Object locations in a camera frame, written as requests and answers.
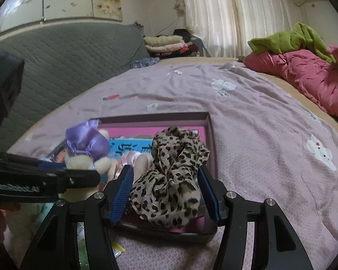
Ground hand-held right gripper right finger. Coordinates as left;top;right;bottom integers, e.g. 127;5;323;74
196;165;313;270

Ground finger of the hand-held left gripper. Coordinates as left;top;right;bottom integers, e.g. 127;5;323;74
0;150;67;173
0;170;101;203

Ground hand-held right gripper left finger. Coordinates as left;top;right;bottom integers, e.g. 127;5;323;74
20;165;135;270

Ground leopard print scarf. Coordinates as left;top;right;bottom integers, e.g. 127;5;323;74
129;126;211;229

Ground cream teddy bear purple dress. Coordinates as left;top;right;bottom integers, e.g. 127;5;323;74
58;119;116;201

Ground pink storage box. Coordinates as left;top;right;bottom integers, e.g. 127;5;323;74
46;112;218;244

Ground yellow packet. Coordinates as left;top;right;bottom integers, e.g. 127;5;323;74
109;239;126;260

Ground pink and blue book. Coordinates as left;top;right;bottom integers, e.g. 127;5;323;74
100;126;207;234

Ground grey quilted headboard cover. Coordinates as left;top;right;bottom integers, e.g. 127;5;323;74
0;22;150;154

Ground mauve printed bed sheet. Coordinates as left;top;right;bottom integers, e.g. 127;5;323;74
6;62;338;270

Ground blue floral cloth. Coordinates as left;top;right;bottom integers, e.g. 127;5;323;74
130;57;162;69

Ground pile of folded clothes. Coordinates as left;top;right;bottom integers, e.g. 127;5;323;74
154;44;199;59

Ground pink folded blanket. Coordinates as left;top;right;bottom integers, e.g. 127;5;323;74
146;42;187;53

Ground red quilt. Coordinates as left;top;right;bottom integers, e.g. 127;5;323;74
243;49;338;139

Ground cream folded blanket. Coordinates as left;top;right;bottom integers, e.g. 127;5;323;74
143;35;184;47

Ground black garment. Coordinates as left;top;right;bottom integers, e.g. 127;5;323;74
173;29;192;43

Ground green cloth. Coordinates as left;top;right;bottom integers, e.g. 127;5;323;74
247;22;338;64

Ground white curtain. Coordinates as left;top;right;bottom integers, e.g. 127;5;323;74
180;0;293;60

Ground floral wall panel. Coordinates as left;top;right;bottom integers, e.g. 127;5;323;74
0;0;124;38

